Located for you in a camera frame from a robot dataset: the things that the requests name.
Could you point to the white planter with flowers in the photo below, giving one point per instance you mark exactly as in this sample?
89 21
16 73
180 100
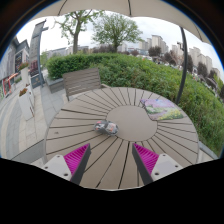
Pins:
24 74
26 105

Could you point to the blossom landscape print mouse pad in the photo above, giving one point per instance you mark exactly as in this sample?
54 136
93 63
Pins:
161 109

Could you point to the grey sign pylon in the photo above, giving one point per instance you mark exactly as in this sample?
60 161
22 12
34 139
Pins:
35 50

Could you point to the transparent grey computer mouse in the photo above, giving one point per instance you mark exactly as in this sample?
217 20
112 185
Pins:
106 127

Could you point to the distant apartment buildings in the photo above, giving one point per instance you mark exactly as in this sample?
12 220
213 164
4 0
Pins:
196 56

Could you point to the beige parasol canopy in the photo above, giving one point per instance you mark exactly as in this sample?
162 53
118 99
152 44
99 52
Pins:
100 6

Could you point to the tall thin-crowned tree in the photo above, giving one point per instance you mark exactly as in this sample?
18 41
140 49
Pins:
75 36

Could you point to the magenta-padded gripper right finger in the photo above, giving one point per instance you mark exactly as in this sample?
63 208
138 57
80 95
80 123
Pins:
147 160

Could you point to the dark curved parasol pole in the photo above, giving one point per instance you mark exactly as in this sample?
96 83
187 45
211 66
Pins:
184 66

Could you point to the brown slatted outdoor chair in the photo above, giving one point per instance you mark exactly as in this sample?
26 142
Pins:
81 81

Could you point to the round-crowned green tree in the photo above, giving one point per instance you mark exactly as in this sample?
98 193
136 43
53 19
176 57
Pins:
116 28

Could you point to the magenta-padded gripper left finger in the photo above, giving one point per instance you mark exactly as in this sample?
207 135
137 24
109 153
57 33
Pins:
76 160

